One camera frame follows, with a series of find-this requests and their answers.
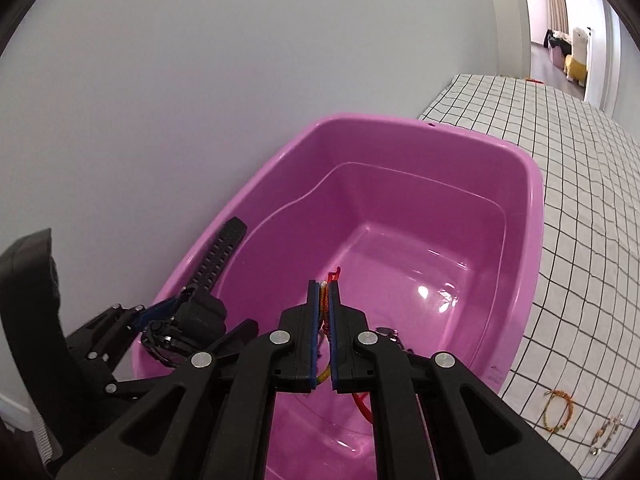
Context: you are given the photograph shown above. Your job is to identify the white charm pendant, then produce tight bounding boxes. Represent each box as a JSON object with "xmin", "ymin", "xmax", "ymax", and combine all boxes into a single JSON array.
[{"xmin": 589, "ymin": 415, "xmax": 625, "ymax": 456}]

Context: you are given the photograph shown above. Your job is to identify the dark cloth pile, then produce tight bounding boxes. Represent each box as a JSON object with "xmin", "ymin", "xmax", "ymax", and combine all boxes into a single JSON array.
[{"xmin": 546, "ymin": 30, "xmax": 574, "ymax": 57}]

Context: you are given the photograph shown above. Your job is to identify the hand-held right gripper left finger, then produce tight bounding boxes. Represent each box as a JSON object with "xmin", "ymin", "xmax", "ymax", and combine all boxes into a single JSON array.
[{"xmin": 55, "ymin": 280, "xmax": 320, "ymax": 480}]

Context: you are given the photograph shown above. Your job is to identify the black wrist watch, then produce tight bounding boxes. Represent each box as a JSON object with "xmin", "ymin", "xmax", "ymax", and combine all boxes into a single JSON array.
[{"xmin": 141, "ymin": 217, "xmax": 249, "ymax": 370}]

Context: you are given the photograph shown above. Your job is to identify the purple plastic basin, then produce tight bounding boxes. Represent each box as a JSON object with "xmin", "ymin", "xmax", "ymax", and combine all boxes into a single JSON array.
[{"xmin": 132, "ymin": 114, "xmax": 546, "ymax": 480}]

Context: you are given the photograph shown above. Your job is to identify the small orange green bracelet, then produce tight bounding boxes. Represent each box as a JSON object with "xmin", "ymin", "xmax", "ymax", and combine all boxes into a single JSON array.
[{"xmin": 542, "ymin": 389, "xmax": 576, "ymax": 432}]

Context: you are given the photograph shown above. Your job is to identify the white black checked tablecloth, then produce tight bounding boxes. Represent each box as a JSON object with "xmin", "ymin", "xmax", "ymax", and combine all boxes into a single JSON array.
[{"xmin": 417, "ymin": 74, "xmax": 640, "ymax": 477}]

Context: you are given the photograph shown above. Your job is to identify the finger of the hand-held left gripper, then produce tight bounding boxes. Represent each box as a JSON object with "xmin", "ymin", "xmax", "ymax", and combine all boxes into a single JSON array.
[
  {"xmin": 101, "ymin": 318, "xmax": 262, "ymax": 398},
  {"xmin": 66, "ymin": 296, "xmax": 185, "ymax": 362}
]

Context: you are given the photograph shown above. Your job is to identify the white plush toy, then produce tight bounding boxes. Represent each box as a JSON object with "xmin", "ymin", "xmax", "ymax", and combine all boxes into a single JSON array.
[{"xmin": 564, "ymin": 26, "xmax": 594, "ymax": 84}]

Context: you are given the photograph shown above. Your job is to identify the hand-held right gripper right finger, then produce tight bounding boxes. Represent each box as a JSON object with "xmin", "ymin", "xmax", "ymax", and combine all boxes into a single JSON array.
[{"xmin": 329, "ymin": 281, "xmax": 583, "ymax": 480}]

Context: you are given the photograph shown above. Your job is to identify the red orange braided bracelet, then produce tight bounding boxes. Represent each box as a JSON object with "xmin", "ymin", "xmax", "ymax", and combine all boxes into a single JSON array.
[{"xmin": 314, "ymin": 269, "xmax": 403, "ymax": 426}]

